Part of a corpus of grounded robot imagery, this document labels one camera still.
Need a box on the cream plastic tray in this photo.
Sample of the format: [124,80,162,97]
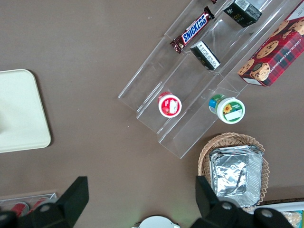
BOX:
[0,68,52,154]

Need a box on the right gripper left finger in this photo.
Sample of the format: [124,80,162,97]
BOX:
[0,176,89,228]

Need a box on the green lid yogurt cup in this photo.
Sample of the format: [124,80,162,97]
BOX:
[208,94,246,125]

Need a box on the white snack bin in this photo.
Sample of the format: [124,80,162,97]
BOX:
[255,201,304,228]

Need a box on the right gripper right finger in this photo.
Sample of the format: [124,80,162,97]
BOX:
[193,175,289,228]

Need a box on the clear acrylic stepped shelf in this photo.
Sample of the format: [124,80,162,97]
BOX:
[118,0,304,159]

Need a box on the red lid yogurt cup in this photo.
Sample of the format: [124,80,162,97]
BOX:
[158,91,183,119]

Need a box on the small black box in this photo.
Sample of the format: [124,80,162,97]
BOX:
[190,40,221,71]
[223,0,263,29]

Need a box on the light wicker basket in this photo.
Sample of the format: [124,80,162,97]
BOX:
[197,132,270,214]

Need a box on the aluminium foil container stack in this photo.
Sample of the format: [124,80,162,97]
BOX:
[209,145,264,208]

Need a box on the clear rice cracker bag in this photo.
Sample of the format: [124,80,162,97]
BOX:
[284,210,300,228]

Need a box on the red tartan cookie box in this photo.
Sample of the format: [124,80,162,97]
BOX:
[237,3,304,87]

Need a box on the clear acrylic bottle rack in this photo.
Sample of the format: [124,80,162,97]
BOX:
[0,189,58,216]

